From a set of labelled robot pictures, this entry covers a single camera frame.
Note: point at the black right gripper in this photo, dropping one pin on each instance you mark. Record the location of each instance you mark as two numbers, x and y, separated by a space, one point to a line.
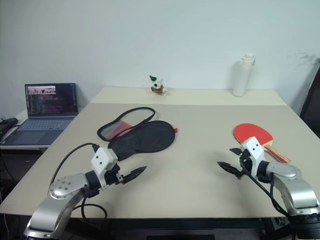
245 162

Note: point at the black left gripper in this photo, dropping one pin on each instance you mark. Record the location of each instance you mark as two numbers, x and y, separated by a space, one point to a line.
113 176

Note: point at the red table tennis paddle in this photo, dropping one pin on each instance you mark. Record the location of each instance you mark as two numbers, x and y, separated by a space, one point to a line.
247 131

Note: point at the black and red paddle case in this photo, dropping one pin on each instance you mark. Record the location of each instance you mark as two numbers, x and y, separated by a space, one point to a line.
145 137

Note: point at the red and green zipper pull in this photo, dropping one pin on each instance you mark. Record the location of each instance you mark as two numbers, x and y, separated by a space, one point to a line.
176 130

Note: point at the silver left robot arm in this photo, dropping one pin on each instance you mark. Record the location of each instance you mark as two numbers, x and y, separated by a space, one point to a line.
65 190

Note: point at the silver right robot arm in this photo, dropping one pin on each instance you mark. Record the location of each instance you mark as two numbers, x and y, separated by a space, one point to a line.
295 185

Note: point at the white water bottle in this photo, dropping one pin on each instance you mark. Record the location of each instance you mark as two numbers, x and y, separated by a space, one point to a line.
242 77

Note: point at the white plush dog toy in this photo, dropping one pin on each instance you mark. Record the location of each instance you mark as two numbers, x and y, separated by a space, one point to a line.
157 86

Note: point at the black chair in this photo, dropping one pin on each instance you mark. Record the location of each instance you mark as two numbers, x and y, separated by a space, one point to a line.
312 105

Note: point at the open grey laptop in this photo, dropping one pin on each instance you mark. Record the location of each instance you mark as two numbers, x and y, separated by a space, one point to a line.
45 120

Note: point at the black object beside laptop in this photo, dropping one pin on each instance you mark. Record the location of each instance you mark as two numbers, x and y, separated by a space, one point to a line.
8 122

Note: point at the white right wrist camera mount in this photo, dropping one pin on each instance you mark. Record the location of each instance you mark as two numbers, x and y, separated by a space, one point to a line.
255 150

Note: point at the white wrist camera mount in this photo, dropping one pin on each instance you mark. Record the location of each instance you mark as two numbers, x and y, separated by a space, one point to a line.
255 150
102 160

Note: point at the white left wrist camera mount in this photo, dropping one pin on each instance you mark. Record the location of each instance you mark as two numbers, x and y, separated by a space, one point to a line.
102 160

